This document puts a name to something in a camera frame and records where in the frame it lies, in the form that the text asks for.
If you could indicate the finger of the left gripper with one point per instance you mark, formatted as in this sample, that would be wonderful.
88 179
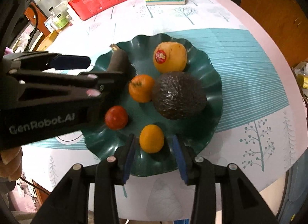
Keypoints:
84 79
44 60

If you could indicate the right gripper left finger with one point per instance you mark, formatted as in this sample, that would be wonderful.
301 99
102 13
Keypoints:
68 202

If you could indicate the overripe dark banana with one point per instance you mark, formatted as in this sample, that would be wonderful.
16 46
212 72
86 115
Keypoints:
119 61

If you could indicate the red cherry tomato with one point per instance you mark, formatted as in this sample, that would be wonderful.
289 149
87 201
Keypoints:
116 118

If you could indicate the orange tangerine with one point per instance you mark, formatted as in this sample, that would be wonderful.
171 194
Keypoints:
140 88
151 139

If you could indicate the yellow orange with sticker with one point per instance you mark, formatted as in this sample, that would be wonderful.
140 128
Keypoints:
170 57

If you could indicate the dark avocado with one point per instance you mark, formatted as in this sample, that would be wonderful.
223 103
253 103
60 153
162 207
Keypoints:
178 95

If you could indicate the person left hand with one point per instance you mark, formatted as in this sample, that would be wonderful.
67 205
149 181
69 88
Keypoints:
11 163

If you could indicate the yellow flat box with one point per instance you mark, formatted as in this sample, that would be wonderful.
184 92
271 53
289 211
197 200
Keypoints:
47 41

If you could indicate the green label bottle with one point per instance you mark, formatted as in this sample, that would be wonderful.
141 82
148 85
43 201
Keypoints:
59 17

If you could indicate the dark green wavy plate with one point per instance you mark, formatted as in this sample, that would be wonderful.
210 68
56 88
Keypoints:
195 131

